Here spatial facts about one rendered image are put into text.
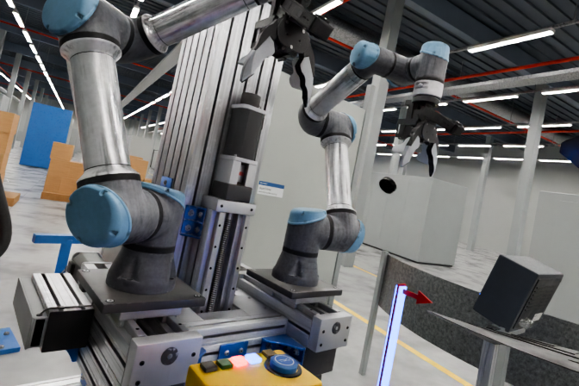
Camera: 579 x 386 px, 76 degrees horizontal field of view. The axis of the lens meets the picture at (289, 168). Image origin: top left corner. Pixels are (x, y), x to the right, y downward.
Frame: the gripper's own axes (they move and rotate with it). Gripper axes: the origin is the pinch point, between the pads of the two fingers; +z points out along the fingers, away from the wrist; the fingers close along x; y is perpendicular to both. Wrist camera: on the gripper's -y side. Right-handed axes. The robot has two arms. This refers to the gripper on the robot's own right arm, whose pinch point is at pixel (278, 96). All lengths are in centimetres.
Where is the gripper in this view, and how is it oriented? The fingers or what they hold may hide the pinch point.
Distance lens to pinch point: 67.1
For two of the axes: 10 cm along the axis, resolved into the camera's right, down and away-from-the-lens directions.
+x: -7.5, -1.8, -6.4
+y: -6.3, -1.0, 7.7
